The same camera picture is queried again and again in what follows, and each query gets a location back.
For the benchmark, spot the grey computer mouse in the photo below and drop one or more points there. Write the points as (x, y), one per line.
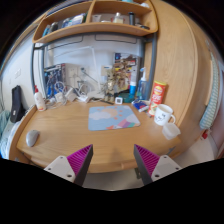
(31, 137)

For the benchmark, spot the wooden desk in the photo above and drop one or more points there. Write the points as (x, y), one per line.
(64, 130)

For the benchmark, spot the golden figure model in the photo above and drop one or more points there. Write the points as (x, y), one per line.
(118, 80)

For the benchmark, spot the pastel cloud mouse pad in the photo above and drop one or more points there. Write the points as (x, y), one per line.
(111, 118)

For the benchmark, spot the black cup on shelf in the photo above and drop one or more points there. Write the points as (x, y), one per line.
(131, 18)

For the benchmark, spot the white mug with face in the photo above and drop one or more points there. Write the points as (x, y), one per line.
(164, 115)

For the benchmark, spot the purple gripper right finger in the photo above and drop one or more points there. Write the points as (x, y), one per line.
(153, 167)

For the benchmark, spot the white lotion bottle red cap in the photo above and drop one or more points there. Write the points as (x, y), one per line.
(39, 100)

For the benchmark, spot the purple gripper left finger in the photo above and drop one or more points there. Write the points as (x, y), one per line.
(73, 167)

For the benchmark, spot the wooden wall shelf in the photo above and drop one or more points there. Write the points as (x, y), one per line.
(99, 18)

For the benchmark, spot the blue box with cables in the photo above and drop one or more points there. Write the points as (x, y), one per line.
(55, 78)

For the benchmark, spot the blue spray bottle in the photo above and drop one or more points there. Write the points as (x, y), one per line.
(142, 85)

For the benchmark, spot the clear plastic container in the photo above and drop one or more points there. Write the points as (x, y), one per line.
(170, 131)

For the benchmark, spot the small white cube clock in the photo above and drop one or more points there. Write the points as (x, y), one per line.
(118, 100)

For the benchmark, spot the blue small box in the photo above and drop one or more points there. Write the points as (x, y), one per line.
(140, 105)

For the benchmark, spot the red chips can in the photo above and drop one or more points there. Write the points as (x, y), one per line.
(156, 97)

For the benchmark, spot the white jar on shelf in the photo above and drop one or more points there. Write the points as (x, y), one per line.
(118, 18)

